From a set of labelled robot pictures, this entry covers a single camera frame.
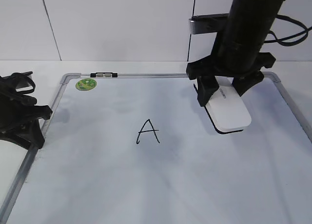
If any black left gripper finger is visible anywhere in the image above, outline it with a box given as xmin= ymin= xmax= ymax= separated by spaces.
xmin=9 ymin=120 xmax=45 ymax=149

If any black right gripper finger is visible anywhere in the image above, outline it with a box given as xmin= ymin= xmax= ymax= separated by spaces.
xmin=232 ymin=72 xmax=264 ymax=96
xmin=196 ymin=76 xmax=219 ymax=107

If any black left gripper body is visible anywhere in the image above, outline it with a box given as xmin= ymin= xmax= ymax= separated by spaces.
xmin=0 ymin=72 xmax=53 ymax=143

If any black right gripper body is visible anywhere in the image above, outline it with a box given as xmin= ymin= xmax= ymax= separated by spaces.
xmin=186 ymin=33 xmax=276 ymax=80

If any white rectangular whiteboard eraser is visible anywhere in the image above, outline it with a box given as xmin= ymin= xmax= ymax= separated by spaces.
xmin=202 ymin=76 xmax=252 ymax=134

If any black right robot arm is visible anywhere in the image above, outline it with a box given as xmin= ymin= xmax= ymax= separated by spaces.
xmin=186 ymin=0 xmax=285 ymax=107

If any round green sticker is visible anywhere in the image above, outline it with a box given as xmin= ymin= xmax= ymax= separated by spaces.
xmin=75 ymin=78 xmax=97 ymax=91

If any black whiteboard hanging clip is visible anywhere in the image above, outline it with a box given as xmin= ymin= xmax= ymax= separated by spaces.
xmin=90 ymin=72 xmax=118 ymax=78

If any silver framed whiteboard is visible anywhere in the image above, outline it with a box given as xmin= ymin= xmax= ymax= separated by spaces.
xmin=0 ymin=73 xmax=312 ymax=224

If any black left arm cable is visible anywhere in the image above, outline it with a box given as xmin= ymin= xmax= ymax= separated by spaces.
xmin=4 ymin=72 xmax=36 ymax=95

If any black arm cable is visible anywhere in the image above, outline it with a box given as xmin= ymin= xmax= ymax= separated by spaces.
xmin=4 ymin=72 xmax=36 ymax=95
xmin=264 ymin=14 xmax=312 ymax=46

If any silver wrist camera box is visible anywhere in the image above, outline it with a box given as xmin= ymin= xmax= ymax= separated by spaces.
xmin=189 ymin=13 xmax=228 ymax=35

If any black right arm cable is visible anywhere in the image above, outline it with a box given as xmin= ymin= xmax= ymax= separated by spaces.
xmin=264 ymin=14 xmax=312 ymax=46

